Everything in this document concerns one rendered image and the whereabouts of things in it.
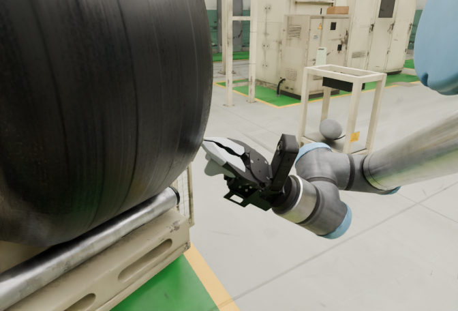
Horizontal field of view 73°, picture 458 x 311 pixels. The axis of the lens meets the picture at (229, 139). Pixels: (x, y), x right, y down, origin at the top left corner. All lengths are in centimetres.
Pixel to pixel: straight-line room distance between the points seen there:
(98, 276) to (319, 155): 51
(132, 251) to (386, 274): 153
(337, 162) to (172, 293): 116
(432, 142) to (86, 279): 57
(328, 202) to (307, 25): 424
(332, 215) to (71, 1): 57
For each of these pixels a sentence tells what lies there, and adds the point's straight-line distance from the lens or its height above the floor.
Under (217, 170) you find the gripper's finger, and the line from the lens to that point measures 55.
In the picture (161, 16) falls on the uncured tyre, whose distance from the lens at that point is 38.
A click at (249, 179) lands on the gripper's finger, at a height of 98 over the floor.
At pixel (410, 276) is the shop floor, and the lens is 196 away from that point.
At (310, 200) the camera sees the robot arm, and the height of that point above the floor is 91.
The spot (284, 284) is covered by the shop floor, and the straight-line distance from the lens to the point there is 171.
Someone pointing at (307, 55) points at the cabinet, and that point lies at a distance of 485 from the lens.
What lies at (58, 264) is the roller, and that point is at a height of 91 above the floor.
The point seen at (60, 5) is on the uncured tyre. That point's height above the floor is 125.
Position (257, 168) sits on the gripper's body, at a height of 99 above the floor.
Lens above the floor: 125
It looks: 22 degrees down
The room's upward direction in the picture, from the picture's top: straight up
